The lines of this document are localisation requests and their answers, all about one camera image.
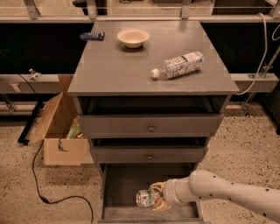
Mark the black floor cable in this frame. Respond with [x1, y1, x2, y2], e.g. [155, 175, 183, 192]
[31, 139, 95, 224]

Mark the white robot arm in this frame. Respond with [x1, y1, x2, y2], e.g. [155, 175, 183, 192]
[150, 170, 280, 223]

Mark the small clear object on ledge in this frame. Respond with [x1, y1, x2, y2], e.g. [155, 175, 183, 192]
[29, 68, 42, 81]

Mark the metal stand right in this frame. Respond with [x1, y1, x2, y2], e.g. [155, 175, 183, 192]
[241, 46, 280, 118]

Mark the crushed 7up can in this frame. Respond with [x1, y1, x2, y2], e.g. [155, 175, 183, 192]
[136, 189, 162, 208]

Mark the clear plastic water bottle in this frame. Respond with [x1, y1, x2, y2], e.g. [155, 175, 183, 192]
[151, 52, 204, 79]

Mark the white bowl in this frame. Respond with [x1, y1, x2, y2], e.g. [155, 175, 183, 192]
[117, 28, 150, 49]

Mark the grey top drawer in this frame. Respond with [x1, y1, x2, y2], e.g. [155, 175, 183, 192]
[77, 114, 223, 138]

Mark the grey middle drawer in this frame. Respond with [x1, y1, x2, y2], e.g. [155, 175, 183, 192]
[90, 146, 208, 164]

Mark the green packet in box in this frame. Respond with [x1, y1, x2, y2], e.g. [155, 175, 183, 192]
[66, 124, 82, 139]

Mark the grey open bottom drawer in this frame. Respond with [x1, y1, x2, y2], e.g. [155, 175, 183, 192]
[97, 163, 204, 224]

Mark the grey drawer cabinet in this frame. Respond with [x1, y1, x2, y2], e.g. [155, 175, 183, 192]
[67, 20, 241, 224]

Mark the open cardboard box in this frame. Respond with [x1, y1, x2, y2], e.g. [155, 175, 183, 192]
[28, 74, 91, 166]

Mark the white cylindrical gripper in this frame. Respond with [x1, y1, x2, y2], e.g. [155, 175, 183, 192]
[150, 178, 197, 212]

